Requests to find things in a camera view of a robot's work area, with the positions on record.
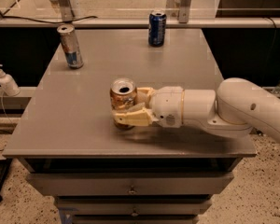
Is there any silver blue energy drink can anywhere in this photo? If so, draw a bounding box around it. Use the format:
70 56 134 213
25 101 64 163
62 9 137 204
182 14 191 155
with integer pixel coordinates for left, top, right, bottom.
57 24 84 69

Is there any dark blue soda can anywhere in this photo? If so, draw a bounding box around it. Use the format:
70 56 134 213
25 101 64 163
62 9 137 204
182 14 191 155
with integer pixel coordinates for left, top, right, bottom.
148 10 167 47

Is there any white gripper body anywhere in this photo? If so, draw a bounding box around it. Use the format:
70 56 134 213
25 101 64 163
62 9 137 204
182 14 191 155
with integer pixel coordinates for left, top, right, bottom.
149 87 184 128

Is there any white pump dispenser bottle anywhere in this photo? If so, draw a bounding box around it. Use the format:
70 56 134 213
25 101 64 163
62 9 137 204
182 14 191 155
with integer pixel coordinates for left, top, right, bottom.
0 64 21 96

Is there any orange soda can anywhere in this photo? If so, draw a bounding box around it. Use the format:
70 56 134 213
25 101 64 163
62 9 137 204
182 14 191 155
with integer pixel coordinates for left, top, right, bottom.
110 77 137 116

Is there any grey drawer cabinet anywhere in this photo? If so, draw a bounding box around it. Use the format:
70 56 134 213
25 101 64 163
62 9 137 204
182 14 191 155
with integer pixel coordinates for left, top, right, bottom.
5 29 256 224

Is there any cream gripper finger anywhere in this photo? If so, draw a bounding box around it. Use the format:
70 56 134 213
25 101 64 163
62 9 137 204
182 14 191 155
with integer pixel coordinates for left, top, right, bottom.
136 87 155 105
113 107 157 127

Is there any grey drawer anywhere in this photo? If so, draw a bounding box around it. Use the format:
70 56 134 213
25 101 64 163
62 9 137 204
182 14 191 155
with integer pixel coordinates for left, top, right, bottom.
55 196 212 216
27 172 233 196

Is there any middle grey drawer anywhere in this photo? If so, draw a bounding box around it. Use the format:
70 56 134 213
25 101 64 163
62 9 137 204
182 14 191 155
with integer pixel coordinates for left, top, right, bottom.
55 196 212 216

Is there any top grey drawer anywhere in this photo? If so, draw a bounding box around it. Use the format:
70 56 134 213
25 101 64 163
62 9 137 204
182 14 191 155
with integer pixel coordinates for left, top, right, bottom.
27 172 233 196

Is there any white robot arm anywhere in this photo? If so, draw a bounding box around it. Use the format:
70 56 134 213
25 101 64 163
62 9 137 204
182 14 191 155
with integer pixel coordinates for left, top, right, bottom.
110 78 280 144

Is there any black cable on ledge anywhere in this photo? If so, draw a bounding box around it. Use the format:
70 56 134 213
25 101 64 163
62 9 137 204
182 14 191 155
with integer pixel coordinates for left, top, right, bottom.
1 14 99 25

